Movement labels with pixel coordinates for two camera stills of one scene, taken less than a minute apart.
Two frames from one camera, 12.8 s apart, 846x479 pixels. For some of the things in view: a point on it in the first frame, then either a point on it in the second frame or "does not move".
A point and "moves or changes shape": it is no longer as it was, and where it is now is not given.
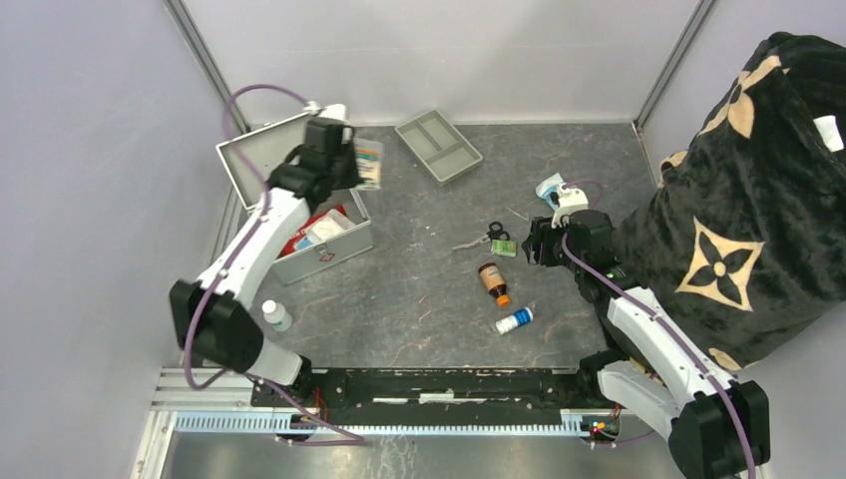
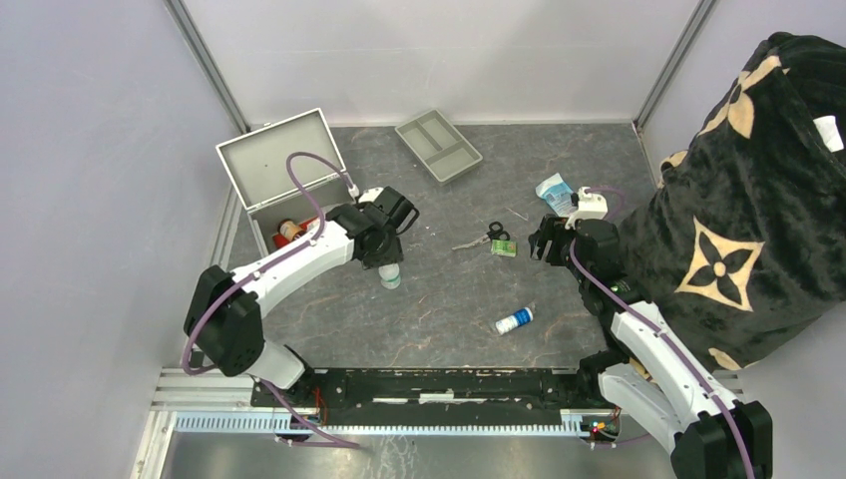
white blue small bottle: x=514 y=320 does not move
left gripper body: x=345 y=168 to x=390 y=251
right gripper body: x=552 y=253 does not move
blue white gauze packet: x=549 y=186 does not move
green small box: x=506 y=247 does not move
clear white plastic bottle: x=275 y=314 to x=390 y=275
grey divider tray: x=440 y=149 does not move
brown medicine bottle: x=494 y=280 moves or changes shape
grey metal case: x=337 y=229 does not move
